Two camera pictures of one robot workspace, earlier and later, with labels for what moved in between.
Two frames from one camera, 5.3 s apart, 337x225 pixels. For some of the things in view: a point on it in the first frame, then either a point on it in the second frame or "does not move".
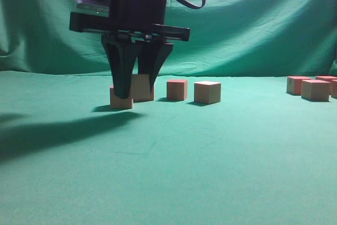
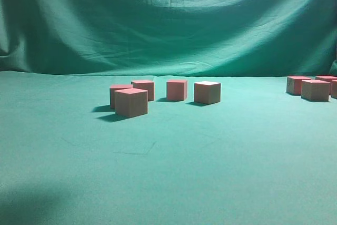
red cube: [140, 88] to [131, 102]
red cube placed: [207, 92] does not move
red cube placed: [177, 89] does not move
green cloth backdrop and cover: [261, 156] does not move
